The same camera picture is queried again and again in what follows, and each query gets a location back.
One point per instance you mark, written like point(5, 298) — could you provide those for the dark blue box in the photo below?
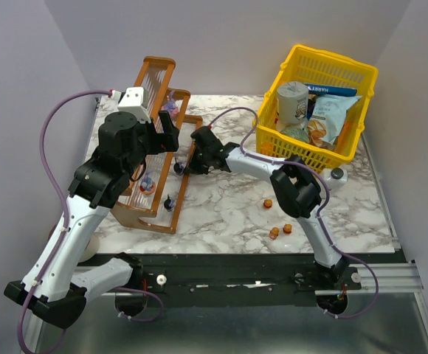
point(331, 90)

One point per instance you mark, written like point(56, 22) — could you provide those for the orange bear toy front left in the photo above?
point(274, 232)

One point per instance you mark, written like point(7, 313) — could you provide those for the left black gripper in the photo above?
point(163, 136)

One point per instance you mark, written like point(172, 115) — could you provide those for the black hat donkey toy back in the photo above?
point(178, 168)

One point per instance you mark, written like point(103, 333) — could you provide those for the green round item in basket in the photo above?
point(296, 132)

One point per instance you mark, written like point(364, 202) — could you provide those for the brown tiered acrylic shelf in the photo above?
point(146, 204)

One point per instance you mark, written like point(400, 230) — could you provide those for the brown topped white roll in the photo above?
point(90, 248)

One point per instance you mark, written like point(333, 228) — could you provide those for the black hat donkey toy front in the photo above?
point(169, 204)

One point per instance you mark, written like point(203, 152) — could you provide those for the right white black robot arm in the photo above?
point(296, 186)

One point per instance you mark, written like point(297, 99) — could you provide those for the orange bear toy back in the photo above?
point(267, 204)

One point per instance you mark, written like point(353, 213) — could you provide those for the white bottle grey cap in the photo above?
point(335, 178)

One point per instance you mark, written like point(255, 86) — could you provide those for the grey cylindrical canister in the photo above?
point(292, 102)

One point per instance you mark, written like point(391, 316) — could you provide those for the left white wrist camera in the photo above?
point(133, 100)

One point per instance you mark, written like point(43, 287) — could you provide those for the purple donkey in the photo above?
point(170, 106)
point(147, 185)

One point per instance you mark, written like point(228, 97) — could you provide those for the yellow plastic basket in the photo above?
point(308, 65)

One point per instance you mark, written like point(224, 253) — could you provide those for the light blue chips bag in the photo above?
point(328, 119)

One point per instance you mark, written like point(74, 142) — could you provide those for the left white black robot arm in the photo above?
point(51, 290)

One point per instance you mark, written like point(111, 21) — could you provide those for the orange bear toy front right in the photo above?
point(287, 229)

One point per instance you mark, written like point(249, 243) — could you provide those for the black hat donkey toy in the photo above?
point(178, 168)
point(169, 204)

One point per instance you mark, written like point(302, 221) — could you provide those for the orange bear toy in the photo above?
point(287, 229)
point(274, 232)
point(267, 204)

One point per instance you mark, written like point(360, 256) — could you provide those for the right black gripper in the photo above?
point(198, 158)

